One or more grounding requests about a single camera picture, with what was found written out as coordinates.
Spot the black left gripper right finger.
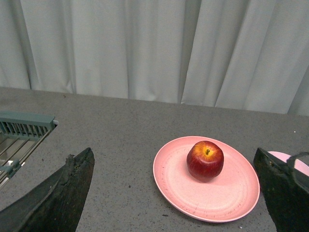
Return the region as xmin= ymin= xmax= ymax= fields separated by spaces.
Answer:
xmin=253 ymin=148 xmax=309 ymax=232

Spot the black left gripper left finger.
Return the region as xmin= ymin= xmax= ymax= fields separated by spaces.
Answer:
xmin=0 ymin=148 xmax=95 ymax=232

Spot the red apple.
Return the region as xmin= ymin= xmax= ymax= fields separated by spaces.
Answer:
xmin=186 ymin=140 xmax=224 ymax=182

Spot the pink bowl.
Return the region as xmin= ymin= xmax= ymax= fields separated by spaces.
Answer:
xmin=269 ymin=151 xmax=309 ymax=176

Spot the pink plate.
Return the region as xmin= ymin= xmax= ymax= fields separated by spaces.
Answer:
xmin=153 ymin=136 xmax=260 ymax=223

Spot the green dish rack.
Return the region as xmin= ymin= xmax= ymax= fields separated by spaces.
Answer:
xmin=0 ymin=111 xmax=58 ymax=188

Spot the white curtain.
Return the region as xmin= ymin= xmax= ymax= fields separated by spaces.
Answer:
xmin=0 ymin=0 xmax=309 ymax=116

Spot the black cable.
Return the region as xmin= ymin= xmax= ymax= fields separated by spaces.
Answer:
xmin=286 ymin=151 xmax=309 ymax=170

